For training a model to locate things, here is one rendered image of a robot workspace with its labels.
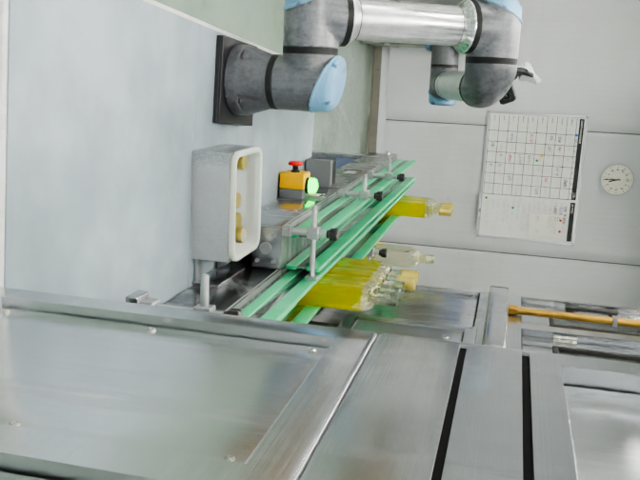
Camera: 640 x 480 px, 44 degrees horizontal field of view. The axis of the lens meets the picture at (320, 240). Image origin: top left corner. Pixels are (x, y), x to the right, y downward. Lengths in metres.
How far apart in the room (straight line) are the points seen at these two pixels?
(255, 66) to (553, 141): 6.11
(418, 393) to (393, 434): 0.09
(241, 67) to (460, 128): 6.06
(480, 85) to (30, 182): 1.06
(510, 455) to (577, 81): 7.09
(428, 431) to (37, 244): 0.66
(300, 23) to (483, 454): 1.18
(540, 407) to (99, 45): 0.84
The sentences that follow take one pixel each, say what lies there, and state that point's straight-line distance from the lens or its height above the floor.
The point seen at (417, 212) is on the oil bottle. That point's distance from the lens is 3.02.
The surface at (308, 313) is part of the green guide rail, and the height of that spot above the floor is 0.95.
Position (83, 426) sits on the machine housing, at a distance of 0.68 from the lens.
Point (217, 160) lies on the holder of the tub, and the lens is 1.58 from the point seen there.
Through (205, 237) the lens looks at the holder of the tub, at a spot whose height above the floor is 0.78.
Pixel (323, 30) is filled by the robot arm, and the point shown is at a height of 0.97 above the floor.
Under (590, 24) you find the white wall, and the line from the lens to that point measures 7.68.
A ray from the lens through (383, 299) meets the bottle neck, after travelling 1.80.
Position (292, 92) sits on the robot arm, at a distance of 1.67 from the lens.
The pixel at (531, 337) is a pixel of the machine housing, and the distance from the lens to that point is 2.20.
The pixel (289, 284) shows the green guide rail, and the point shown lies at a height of 0.92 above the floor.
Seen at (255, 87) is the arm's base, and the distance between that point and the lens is 1.69.
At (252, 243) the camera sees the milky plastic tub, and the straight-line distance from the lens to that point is 1.74.
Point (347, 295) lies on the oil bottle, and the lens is 1.80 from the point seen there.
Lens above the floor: 1.36
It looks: 13 degrees down
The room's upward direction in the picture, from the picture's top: 95 degrees clockwise
